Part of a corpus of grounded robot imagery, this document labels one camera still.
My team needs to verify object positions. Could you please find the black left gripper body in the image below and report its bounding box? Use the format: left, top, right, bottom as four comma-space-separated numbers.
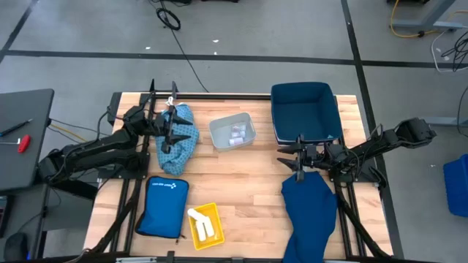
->
153, 109, 176, 155

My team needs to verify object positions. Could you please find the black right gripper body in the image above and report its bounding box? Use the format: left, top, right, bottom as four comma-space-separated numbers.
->
296, 134, 325, 183

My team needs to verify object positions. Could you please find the grey plastic bin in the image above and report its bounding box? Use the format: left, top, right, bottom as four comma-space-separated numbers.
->
208, 111, 257, 153

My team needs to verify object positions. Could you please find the navy fabric storage bin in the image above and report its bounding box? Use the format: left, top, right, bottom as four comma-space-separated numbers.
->
270, 81, 344, 148

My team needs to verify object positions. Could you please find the yellow plastic basket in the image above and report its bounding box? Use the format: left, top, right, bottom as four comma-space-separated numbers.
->
187, 202, 226, 251

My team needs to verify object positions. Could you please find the blue patterned gown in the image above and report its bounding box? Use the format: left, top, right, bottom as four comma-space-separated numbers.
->
151, 102, 200, 177

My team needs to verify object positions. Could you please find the dark blue cloth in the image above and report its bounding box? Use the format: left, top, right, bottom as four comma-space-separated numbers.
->
280, 170, 339, 263

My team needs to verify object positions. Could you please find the blue first aid pouch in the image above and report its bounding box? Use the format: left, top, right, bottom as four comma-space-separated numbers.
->
135, 175, 191, 245

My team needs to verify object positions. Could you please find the silver aluminium extrusion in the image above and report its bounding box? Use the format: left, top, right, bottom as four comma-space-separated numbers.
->
116, 256, 159, 263

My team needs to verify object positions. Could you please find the grey stand foot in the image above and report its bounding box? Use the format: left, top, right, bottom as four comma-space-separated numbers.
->
417, 116, 468, 129

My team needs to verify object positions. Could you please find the blue plastic crate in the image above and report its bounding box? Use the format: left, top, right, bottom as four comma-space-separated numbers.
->
442, 153, 468, 218

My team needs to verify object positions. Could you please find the dark grey desk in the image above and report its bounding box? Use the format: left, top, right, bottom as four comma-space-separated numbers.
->
0, 88, 56, 193

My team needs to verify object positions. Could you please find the black pen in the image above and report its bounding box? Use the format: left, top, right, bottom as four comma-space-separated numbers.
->
0, 118, 34, 138

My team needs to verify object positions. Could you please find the grey table base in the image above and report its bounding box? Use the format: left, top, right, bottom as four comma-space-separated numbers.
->
392, 0, 468, 32

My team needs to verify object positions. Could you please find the black computer mouse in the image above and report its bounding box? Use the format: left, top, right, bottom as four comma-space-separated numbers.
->
3, 232, 29, 262

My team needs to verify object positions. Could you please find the thin yellow cable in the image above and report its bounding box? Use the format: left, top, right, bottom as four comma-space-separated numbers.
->
48, 123, 88, 144

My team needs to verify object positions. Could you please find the black coiled cable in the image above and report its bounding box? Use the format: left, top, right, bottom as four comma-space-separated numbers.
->
148, 0, 210, 94

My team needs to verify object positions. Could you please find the red-handled tool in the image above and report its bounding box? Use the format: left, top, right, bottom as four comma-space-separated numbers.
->
0, 134, 32, 154

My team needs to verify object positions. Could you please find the thick yellow cable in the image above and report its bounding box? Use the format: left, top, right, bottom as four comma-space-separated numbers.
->
388, 0, 468, 39

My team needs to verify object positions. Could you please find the white cable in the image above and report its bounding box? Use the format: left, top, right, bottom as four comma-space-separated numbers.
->
430, 30, 468, 74

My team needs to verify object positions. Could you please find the black cable bundle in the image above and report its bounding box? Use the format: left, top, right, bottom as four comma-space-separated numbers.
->
440, 30, 468, 72

